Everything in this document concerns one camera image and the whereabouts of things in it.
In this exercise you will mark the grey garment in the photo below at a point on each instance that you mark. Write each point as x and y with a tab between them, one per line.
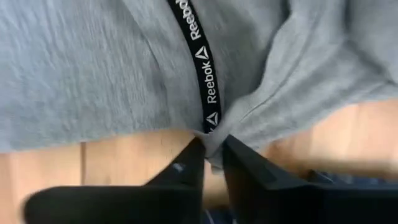
93	77

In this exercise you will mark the blue plaid pajama pants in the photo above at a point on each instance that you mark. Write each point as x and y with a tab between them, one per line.
357	181

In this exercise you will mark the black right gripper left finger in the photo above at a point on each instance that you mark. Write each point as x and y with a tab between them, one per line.
124	205

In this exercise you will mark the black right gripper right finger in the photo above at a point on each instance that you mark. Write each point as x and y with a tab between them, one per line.
295	205

